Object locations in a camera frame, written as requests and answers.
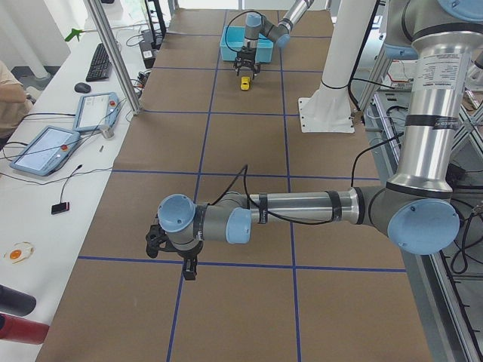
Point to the teach pendant tablet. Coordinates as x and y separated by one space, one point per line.
96 111
47 152

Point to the aluminium frame rack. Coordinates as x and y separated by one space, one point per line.
441 245

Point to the seated person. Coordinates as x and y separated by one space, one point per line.
14 104

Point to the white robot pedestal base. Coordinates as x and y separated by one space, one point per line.
328 110

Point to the small black device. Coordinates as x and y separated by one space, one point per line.
60 208

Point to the near teach pendant tablet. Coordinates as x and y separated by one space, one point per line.
47 152

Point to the black cylinder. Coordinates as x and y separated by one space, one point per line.
16 302

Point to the yellow beetle toy car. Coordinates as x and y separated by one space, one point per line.
245 83

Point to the far teach pendant tablet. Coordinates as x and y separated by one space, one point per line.
96 111

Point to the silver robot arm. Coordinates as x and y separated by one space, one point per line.
442 35
257 24

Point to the aluminium frame post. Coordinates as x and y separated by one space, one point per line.
104 30

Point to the black keyboard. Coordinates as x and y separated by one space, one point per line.
100 66

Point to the fried egg toy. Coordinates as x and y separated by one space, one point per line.
19 252

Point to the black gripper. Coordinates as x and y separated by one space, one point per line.
248 53
186 253

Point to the red cylinder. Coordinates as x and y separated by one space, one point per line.
16 329

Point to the black computer mouse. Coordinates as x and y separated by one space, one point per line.
82 88

